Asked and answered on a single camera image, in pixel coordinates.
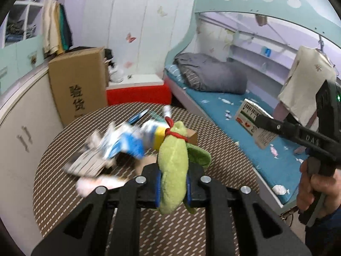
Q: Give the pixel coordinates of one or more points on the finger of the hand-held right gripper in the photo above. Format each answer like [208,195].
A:
[282,129]

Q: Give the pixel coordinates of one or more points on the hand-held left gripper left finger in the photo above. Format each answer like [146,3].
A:
[151,186]

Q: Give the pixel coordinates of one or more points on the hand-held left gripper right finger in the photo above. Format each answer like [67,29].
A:
[195,189]

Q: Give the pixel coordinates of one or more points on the green plush toy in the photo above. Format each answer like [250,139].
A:
[173,170]

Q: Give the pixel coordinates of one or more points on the white carton with green print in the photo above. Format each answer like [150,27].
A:
[247,112]

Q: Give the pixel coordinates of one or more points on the blue white plastic wrapper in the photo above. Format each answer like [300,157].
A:
[125,144]

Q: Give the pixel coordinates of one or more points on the yellow blue can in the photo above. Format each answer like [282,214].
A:
[155,136]

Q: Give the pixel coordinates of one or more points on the pink tissue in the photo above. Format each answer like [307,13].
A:
[98,185]

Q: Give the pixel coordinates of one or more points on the small cardboard box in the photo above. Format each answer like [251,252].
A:
[192,136]

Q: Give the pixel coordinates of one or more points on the white striped wrapper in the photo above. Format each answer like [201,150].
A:
[85,164]

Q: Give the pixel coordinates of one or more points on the person's right hand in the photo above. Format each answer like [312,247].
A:
[330,189]

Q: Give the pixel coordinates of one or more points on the beige hanging shirt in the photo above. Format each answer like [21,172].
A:
[303,85]

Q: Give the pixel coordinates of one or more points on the blue pen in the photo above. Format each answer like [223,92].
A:
[137,117]

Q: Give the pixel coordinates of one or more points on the blue bed mattress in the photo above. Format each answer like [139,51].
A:
[213,109]

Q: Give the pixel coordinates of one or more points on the clothes hanger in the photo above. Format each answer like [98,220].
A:
[320,42]

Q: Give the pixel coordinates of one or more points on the small white tube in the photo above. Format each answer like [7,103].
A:
[167,111]

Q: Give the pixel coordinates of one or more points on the blue item on shelf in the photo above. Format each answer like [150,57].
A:
[267,51]

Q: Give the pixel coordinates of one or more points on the brown dotted tablecloth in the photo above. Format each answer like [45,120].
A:
[66,205]

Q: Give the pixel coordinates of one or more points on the grey duvet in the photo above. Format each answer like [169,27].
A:
[215,72]

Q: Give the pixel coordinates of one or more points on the red covered bench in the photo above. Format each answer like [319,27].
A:
[138,94]

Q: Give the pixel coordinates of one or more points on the person's blue trousers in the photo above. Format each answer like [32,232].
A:
[325,234]

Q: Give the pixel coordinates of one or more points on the light blue pillow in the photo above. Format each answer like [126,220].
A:
[175,71]

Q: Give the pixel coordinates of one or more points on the large cardboard box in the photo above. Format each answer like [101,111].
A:
[77,85]

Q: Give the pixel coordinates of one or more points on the white curved cupboard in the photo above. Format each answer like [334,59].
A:
[24,138]

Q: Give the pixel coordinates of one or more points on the teal hanging cloth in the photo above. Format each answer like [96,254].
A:
[65,29]

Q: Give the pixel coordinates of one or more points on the mint drawer cabinet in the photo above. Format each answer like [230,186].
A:
[18,58]

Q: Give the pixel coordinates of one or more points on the beige hanging cloth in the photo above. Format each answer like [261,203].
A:
[52,29]

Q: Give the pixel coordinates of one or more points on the folded denim clothes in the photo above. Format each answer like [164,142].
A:
[20,30]

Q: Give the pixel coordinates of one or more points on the white cubby shelf unit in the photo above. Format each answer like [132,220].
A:
[29,4]

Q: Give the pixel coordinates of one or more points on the lavender wall shelf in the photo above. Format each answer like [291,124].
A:
[253,58]

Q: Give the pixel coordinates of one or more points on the pale pink butterfly wall sticker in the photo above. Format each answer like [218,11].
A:
[128,64]

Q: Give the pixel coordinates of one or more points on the teal bunk bed frame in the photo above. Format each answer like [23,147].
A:
[239,4]

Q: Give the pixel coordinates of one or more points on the cream butterfly wall sticker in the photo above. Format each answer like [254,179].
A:
[162,11]

